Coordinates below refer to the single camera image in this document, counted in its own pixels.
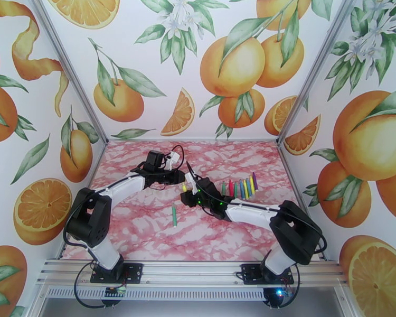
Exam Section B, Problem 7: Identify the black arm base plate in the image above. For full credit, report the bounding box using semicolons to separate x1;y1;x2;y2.
241;264;295;285
90;262;144;284

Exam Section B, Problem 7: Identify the perforated metal cable tray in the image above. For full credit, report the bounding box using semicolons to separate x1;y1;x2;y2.
45;286;268;302

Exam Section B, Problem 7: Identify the grey table side rail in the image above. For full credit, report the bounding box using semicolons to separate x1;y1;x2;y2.
56;141;109;260
278;142;306;211

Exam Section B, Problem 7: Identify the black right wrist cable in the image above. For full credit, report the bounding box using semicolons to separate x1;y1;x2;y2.
185;161;232;208

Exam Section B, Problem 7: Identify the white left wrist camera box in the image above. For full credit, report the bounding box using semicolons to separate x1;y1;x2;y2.
166;151;181;171

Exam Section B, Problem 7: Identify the black base cable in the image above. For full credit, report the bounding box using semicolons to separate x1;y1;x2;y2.
263;265;303;310
72;263;126;310

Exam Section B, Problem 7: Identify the aluminium frame post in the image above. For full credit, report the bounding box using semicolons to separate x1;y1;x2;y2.
276;0;359;145
29;0;109;144

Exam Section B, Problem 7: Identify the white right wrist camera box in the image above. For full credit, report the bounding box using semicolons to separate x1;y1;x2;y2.
183;172;196;195

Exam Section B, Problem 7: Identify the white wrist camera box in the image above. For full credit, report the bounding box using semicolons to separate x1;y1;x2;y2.
166;151;181;171
183;172;196;195

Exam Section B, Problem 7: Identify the aluminium mounting rail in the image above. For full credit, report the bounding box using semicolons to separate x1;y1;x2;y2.
36;258;349;287

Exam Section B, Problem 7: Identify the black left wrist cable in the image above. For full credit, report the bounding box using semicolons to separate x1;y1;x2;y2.
165;145;185;170

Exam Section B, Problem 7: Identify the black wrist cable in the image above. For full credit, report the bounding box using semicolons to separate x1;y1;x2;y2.
165;145;185;170
185;161;232;208

